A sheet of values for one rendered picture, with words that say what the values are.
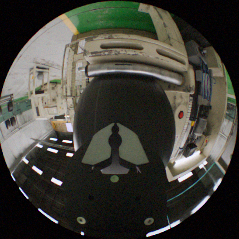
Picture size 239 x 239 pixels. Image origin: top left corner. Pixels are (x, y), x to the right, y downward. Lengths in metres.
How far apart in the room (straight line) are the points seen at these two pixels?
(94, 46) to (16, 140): 11.44
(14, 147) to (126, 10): 11.90
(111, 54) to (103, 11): 0.93
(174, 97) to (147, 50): 0.25
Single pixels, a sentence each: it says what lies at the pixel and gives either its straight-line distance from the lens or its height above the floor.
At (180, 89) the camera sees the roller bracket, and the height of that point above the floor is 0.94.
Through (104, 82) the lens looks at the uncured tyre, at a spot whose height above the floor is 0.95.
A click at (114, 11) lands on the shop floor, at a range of 1.11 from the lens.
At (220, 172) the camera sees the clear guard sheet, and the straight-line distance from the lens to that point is 0.72.
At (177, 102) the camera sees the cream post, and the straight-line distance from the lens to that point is 0.42.
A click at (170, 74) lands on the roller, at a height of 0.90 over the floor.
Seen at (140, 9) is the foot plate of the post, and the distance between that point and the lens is 1.09.
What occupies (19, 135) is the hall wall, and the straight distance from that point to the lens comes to 11.55.
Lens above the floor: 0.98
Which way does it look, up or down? 21 degrees up
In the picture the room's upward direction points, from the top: 180 degrees clockwise
